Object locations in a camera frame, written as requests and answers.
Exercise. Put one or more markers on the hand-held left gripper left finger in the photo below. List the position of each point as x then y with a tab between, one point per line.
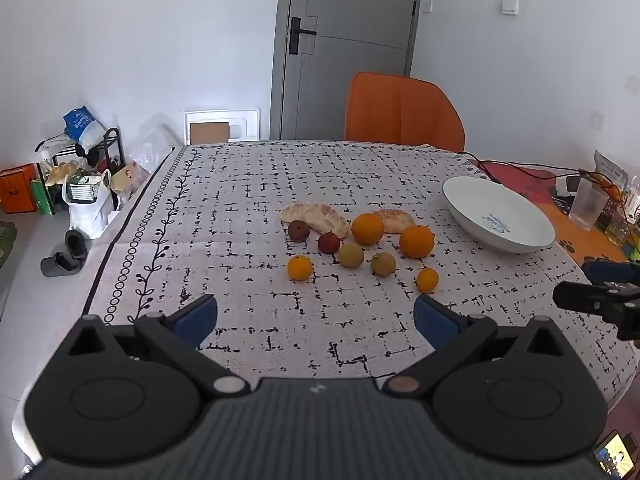
196	317

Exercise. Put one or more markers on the dark red fruit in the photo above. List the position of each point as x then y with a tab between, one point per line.
298	231
329	242

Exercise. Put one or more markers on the white framed board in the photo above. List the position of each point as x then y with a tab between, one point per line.
245	120

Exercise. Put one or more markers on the smartphone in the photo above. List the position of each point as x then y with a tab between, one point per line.
614	455

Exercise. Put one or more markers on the white packaging pouch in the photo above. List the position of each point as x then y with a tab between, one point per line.
611	167

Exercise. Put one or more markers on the blue and white bag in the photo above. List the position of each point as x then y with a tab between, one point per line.
82	125

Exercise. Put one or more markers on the black-patterned white tablecloth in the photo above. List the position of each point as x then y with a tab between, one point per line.
240	190

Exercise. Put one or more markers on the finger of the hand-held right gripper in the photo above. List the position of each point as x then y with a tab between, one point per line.
585	296
612	272

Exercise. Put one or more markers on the white plate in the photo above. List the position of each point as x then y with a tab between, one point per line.
495	210

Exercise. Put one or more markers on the black metal rack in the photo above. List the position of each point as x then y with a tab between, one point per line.
117	160

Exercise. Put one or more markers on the brown-green round fruit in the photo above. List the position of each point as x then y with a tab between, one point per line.
383	264
350	255

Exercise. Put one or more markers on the white charger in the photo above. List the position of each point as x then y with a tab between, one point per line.
567	185

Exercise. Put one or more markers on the short peeled pomelo piece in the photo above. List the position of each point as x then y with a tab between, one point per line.
397	220

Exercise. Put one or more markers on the white plastic shopping bag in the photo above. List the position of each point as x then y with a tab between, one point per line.
92	215

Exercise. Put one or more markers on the clear glass jar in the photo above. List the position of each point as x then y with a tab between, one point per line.
618	227

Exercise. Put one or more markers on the white wall socket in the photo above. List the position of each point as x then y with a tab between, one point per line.
597	119

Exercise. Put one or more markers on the orange chair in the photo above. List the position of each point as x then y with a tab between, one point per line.
400	110

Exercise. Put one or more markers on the small orange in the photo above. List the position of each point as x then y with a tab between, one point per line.
300	268
427	280

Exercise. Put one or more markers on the orange box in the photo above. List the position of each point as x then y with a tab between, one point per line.
17	190

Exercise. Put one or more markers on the large white wall switch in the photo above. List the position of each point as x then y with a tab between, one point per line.
510	5

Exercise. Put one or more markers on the large orange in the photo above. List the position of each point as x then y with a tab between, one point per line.
367	229
416	241

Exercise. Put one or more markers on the brown cardboard piece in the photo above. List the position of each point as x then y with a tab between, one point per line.
209	133

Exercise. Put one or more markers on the orange cartoon table mat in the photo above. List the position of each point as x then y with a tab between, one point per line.
575	240

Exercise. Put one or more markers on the grey door with black lock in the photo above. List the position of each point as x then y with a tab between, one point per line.
350	10

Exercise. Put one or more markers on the clear plastic bag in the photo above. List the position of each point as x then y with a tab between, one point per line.
152	142

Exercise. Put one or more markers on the grey slipper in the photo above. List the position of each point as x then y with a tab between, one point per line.
76	244
60	266

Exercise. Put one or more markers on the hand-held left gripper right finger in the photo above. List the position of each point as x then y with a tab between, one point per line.
434	319

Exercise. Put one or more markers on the long peeled pomelo piece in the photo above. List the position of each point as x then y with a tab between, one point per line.
320	217

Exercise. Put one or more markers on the green box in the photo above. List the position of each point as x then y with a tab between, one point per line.
42	197

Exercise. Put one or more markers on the clear plastic cup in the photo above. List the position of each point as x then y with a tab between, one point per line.
587	207

